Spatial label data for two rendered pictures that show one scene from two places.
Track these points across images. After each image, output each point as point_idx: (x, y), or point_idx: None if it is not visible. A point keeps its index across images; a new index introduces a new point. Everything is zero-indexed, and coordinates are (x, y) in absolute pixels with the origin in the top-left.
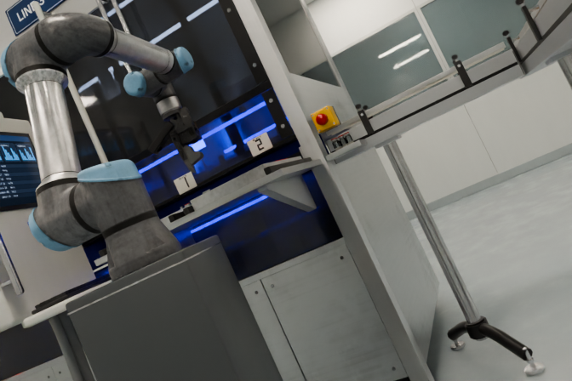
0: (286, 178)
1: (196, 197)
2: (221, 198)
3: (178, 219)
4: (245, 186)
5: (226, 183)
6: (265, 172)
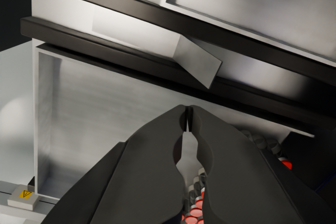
0: None
1: (35, 66)
2: (33, 106)
3: None
4: (34, 146)
5: (36, 137)
6: (31, 180)
